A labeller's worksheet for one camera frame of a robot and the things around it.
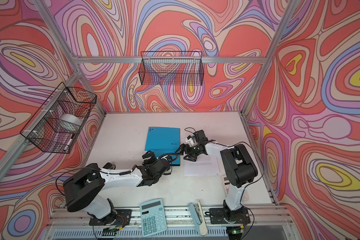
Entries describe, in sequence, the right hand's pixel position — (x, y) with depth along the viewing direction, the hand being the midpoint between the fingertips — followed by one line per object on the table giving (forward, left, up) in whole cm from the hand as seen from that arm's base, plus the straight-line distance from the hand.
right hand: (180, 158), depth 91 cm
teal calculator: (-31, +14, -1) cm, 34 cm away
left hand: (0, +17, +3) cm, 17 cm away
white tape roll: (+9, +54, +29) cm, 62 cm away
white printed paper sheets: (-4, -15, -4) cm, 16 cm away
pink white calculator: (-17, -25, -3) cm, 31 cm away
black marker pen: (0, +55, +23) cm, 59 cm away
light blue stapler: (-32, -8, 0) cm, 33 cm away
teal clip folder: (+16, +13, -4) cm, 21 cm away
